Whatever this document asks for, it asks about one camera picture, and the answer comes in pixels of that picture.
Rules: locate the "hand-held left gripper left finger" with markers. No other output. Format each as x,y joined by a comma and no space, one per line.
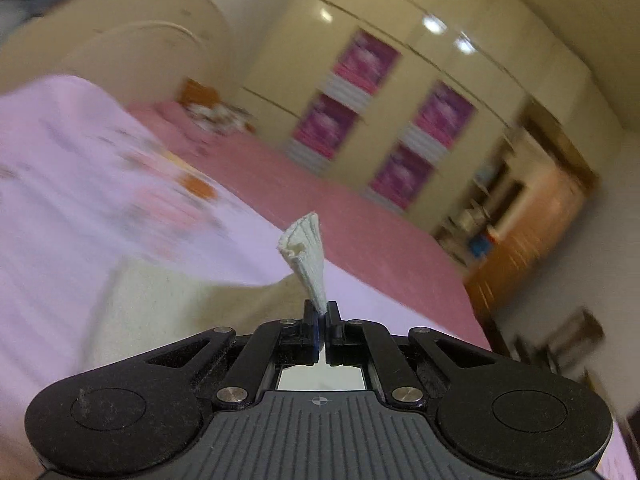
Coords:
316,334

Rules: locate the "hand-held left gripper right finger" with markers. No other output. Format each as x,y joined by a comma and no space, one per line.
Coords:
334,334

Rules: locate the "cream knitted small garment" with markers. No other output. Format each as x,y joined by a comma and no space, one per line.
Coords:
305,255

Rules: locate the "pink checked bedspread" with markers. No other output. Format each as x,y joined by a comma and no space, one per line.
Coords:
350,220

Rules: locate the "cream open shelf unit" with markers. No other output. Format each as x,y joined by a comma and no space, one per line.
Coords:
482,200

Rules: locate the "brown wooden door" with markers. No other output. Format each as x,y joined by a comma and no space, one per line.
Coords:
535,240

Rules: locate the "dark wooden chair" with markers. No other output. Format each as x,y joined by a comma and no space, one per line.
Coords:
565,345

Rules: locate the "orange patterned pillow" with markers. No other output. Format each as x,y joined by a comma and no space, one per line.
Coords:
215,112

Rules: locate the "cream wardrobe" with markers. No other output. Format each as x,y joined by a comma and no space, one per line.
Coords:
310,45

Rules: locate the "lilac floral blanket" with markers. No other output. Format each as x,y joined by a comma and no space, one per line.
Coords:
60,185

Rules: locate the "cream arched headboard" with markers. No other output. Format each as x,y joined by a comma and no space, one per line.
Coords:
150,45

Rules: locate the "magenta wall poster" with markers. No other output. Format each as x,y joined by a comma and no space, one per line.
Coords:
402,177
325,125
367,62
445,112

